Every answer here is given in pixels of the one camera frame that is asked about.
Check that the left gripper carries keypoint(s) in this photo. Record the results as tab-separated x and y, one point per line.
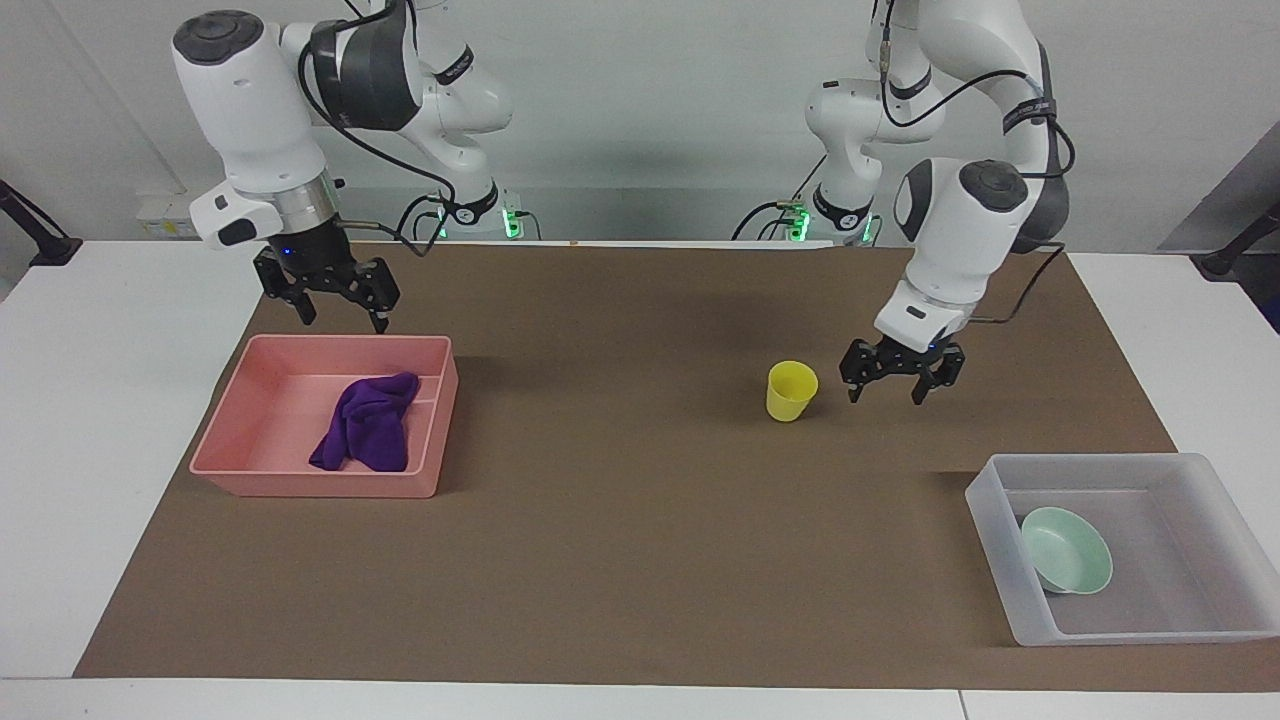
915	360

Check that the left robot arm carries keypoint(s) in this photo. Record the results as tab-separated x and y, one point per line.
950	240

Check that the black stand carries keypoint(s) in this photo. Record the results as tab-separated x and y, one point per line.
45	245
1235	250

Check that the translucent plastic box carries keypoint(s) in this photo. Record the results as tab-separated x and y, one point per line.
1170	590

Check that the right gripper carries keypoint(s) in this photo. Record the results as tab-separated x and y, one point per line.
315	255

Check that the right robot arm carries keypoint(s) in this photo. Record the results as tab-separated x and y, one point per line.
250	110

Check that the pink plastic box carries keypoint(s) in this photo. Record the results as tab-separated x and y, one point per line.
270	400

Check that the purple cloth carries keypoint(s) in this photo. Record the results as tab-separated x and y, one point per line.
365	430

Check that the pale green bowl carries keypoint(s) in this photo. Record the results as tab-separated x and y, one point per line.
1070	555

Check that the yellow plastic cup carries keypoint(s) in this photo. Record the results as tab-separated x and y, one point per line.
790	395

